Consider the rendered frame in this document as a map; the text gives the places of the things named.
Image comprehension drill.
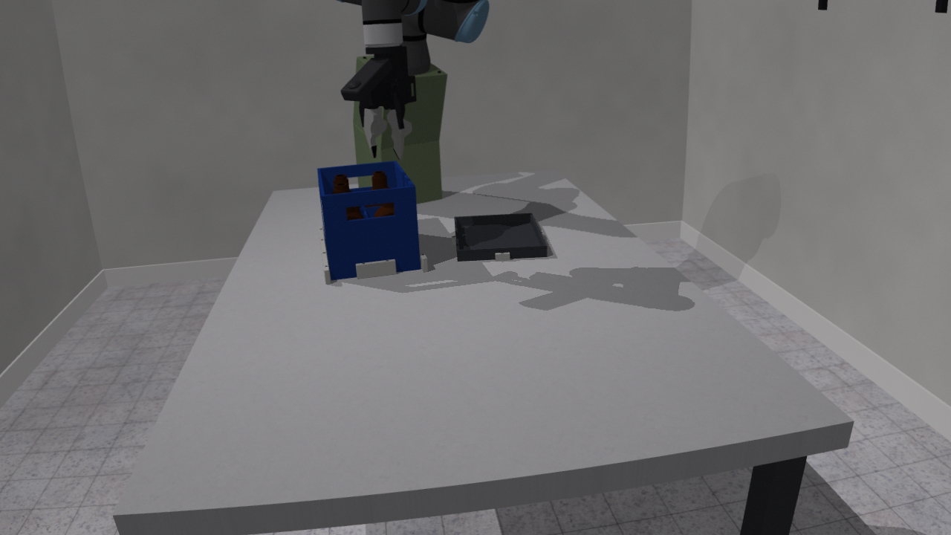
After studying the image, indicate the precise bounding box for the brown bottle with blue label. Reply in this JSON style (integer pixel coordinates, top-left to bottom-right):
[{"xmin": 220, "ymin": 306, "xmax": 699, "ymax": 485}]
[{"xmin": 374, "ymin": 203, "xmax": 395, "ymax": 217}]

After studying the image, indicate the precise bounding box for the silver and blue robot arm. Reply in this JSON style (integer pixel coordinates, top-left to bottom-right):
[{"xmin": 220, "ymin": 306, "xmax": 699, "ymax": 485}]
[{"xmin": 337, "ymin": 0, "xmax": 490, "ymax": 102}]

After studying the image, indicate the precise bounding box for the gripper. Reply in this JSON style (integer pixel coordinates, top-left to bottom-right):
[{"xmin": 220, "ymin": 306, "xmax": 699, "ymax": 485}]
[{"xmin": 360, "ymin": 45, "xmax": 416, "ymax": 160}]

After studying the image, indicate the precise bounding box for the blue crate with dividers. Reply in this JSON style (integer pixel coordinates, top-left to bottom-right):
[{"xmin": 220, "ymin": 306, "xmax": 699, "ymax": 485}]
[{"xmin": 317, "ymin": 161, "xmax": 421, "ymax": 280}]

